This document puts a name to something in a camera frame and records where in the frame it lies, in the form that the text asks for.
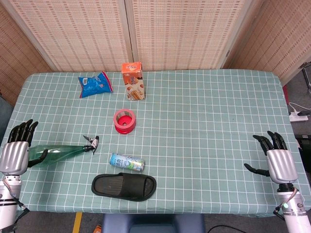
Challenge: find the black device on floor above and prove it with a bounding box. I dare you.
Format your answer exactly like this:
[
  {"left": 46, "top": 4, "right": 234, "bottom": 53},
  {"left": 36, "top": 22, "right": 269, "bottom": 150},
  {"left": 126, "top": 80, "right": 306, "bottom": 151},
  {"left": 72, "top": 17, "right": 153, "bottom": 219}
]
[{"left": 294, "top": 134, "right": 311, "bottom": 153}]

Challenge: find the white power strip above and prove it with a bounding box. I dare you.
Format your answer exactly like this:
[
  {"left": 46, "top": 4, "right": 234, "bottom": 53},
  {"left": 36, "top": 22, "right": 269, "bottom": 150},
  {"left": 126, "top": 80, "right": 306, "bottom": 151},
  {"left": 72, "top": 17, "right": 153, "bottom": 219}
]
[{"left": 288, "top": 110, "right": 309, "bottom": 122}]

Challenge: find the blue seat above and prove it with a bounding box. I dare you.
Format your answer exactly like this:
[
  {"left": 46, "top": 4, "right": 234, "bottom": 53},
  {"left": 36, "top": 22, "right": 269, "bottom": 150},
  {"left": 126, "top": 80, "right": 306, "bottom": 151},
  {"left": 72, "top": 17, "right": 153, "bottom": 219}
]
[{"left": 101, "top": 213, "right": 206, "bottom": 233}]

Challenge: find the red tape roll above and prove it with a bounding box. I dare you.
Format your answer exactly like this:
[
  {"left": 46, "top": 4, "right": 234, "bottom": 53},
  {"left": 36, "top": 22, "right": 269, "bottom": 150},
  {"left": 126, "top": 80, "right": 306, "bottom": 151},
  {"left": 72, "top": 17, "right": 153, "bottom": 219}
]
[{"left": 113, "top": 109, "right": 136, "bottom": 134}]

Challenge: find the blue white drink can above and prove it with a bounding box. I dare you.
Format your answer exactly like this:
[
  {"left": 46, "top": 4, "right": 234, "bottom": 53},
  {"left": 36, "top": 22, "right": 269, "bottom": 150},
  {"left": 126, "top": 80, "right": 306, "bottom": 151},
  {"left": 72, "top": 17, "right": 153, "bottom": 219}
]
[{"left": 109, "top": 152, "right": 146, "bottom": 173}]

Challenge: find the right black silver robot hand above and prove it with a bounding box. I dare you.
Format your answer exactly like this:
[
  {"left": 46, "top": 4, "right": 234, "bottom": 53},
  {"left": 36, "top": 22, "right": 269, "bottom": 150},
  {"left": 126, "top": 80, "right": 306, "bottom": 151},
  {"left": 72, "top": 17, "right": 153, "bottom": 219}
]
[{"left": 244, "top": 131, "right": 298, "bottom": 184}]

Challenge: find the bamboo screen panel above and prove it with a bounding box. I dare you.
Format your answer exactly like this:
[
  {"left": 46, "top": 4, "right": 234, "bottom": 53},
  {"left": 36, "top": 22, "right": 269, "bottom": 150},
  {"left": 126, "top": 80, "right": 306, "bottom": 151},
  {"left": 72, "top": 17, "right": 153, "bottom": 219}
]
[
  {"left": 0, "top": 4, "right": 54, "bottom": 106},
  {"left": 223, "top": 0, "right": 311, "bottom": 85},
  {"left": 4, "top": 0, "right": 136, "bottom": 72},
  {"left": 125, "top": 0, "right": 265, "bottom": 71}
]

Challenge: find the metal chair leg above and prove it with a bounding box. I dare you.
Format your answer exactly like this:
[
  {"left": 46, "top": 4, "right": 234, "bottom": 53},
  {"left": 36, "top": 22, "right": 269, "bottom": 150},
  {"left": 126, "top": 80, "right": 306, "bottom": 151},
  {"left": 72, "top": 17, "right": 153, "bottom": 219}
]
[{"left": 298, "top": 62, "right": 311, "bottom": 93}]

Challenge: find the green checked tablecloth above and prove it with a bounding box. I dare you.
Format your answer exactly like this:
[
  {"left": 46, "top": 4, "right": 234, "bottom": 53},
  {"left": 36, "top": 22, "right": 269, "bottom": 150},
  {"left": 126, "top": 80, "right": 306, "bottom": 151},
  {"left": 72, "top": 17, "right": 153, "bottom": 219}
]
[{"left": 0, "top": 69, "right": 311, "bottom": 218}]

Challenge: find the black floor cable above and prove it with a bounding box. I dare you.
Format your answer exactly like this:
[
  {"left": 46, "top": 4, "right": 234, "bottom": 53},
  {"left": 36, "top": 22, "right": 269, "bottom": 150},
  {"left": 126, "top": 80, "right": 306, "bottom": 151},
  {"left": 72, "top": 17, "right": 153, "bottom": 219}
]
[{"left": 205, "top": 224, "right": 246, "bottom": 233}]

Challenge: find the blue snack bag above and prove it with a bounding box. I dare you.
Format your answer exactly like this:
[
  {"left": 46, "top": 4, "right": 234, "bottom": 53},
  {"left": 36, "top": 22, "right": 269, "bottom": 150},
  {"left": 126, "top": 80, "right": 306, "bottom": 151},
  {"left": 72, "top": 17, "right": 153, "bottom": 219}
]
[{"left": 77, "top": 70, "right": 114, "bottom": 99}]

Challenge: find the green spray bottle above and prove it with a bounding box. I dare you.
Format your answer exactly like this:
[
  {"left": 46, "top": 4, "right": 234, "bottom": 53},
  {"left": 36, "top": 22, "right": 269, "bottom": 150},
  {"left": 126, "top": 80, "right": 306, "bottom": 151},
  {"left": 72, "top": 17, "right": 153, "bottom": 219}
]
[{"left": 28, "top": 135, "right": 100, "bottom": 168}]

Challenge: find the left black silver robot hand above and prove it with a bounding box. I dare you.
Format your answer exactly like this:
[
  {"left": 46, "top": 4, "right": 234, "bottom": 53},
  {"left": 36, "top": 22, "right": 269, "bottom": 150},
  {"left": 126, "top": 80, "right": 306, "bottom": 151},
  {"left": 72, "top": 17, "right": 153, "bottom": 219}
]
[{"left": 0, "top": 119, "right": 49, "bottom": 175}]

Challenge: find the orange biscuit box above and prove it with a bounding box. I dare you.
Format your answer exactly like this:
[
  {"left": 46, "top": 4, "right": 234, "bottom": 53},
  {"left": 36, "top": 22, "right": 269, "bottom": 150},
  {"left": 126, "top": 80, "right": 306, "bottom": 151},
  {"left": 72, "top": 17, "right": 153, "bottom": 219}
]
[{"left": 121, "top": 62, "right": 146, "bottom": 101}]

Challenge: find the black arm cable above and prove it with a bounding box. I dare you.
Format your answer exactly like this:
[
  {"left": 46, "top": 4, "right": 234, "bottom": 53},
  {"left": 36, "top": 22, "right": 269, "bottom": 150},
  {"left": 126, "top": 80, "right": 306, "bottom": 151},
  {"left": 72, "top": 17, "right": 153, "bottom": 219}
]
[{"left": 13, "top": 198, "right": 31, "bottom": 219}]

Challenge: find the black slipper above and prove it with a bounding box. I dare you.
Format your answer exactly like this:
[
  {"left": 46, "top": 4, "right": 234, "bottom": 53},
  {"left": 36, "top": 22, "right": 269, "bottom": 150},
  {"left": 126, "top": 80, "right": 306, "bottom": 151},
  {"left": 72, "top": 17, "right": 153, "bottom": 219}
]
[{"left": 91, "top": 172, "right": 157, "bottom": 202}]

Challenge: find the white power cable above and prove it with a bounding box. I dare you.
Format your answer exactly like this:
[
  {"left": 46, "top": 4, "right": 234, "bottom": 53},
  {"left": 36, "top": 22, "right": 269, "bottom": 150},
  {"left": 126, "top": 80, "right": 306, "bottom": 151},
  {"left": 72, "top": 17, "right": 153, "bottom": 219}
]
[{"left": 288, "top": 102, "right": 302, "bottom": 115}]

